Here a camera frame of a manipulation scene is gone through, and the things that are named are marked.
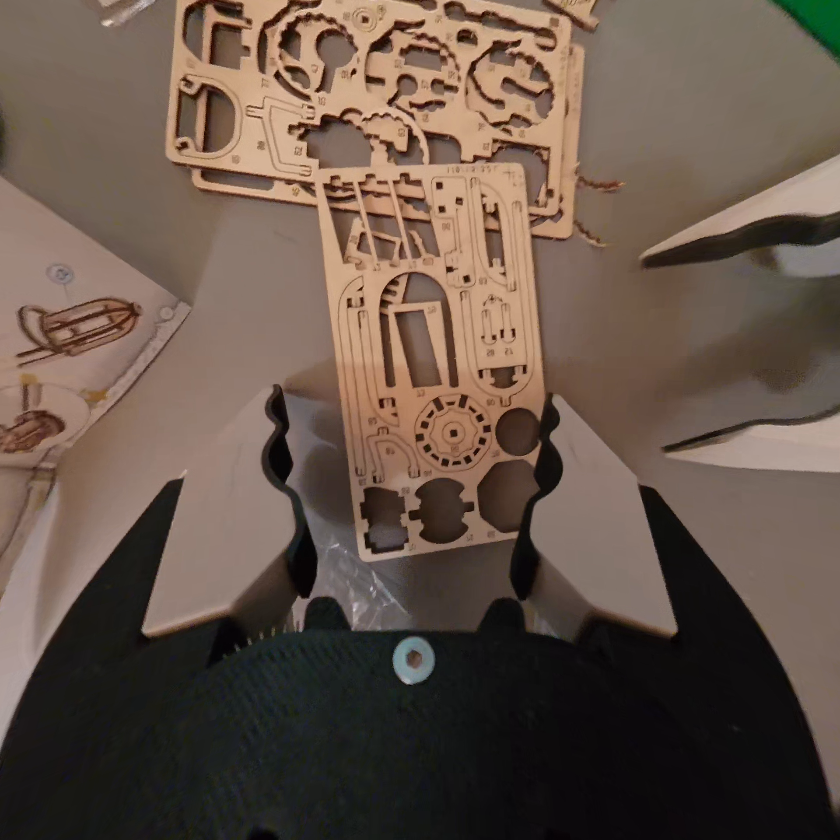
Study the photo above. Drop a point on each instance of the grey desk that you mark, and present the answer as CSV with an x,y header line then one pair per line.
x,y
85,98

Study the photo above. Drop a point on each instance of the small wooden puzzle piece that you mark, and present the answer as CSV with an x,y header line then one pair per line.
x,y
577,13

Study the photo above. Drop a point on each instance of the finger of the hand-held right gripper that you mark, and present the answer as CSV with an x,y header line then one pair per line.
x,y
754,216
774,449

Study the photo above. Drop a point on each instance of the white instruction booklet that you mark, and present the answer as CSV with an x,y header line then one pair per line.
x,y
85,262

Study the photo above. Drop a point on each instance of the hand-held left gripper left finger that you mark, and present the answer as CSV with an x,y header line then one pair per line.
x,y
229,525

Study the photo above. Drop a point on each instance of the wooden puzzle sheet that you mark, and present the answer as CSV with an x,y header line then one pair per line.
x,y
554,226
459,134
420,394

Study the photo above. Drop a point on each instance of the clear plastic bag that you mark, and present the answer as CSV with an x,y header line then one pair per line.
x,y
367,590

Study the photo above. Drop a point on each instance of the green plastic bin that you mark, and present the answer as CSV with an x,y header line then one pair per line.
x,y
823,26

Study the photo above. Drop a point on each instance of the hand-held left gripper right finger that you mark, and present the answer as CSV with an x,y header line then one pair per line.
x,y
590,525

